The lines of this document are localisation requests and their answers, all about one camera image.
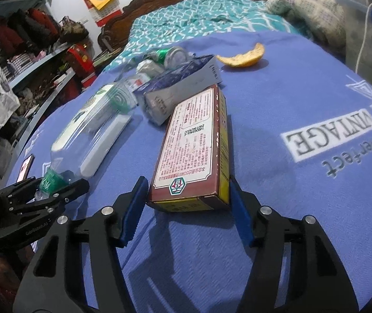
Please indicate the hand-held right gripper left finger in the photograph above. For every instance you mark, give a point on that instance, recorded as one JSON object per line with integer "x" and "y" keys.
{"x": 130, "y": 212}

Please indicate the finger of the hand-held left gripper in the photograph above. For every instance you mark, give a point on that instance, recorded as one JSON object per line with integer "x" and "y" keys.
{"x": 19, "y": 190}
{"x": 62, "y": 195}

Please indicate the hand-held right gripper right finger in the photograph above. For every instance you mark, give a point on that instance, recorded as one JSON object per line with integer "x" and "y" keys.
{"x": 239, "y": 212}

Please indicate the clear plastic bottle green cap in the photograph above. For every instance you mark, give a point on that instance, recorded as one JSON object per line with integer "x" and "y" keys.
{"x": 85, "y": 130}

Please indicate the brown printed cardboard box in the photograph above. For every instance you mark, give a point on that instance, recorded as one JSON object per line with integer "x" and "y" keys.
{"x": 189, "y": 143}

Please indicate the crushed green drink can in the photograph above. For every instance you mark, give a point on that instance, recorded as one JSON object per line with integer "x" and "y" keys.
{"x": 168, "y": 55}

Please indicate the person's left forearm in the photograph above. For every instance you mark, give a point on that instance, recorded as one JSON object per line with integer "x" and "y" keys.
{"x": 0, "y": 274}

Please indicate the black smartphone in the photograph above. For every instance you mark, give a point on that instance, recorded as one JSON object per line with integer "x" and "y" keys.
{"x": 26, "y": 168}

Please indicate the long white cardboard box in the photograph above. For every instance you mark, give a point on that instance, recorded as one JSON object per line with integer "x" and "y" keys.
{"x": 104, "y": 151}

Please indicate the blue printed blanket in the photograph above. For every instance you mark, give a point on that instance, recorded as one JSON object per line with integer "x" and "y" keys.
{"x": 303, "y": 104}

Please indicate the small red label packet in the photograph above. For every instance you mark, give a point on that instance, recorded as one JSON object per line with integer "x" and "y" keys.
{"x": 137, "y": 83}

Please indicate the red gift bag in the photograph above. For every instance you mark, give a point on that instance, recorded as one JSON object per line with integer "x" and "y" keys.
{"x": 83, "y": 65}

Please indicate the blue and white paper box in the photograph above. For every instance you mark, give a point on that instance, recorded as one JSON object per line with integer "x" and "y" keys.
{"x": 179, "y": 78}

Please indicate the orange peel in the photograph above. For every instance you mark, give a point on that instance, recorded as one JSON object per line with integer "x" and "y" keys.
{"x": 241, "y": 60}

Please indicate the pile of bags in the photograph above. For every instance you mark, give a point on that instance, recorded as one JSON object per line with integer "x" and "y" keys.
{"x": 10, "y": 36}

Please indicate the brown handbag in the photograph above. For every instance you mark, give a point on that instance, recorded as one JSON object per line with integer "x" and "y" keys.
{"x": 73, "y": 31}

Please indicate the teal patterned quilt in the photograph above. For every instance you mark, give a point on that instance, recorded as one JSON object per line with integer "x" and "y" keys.
{"x": 205, "y": 16}

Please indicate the grey patterned pillow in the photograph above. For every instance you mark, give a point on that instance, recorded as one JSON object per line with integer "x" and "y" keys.
{"x": 306, "y": 6}

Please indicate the grey wall shelf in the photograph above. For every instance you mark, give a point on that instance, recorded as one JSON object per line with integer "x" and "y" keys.
{"x": 42, "y": 59}

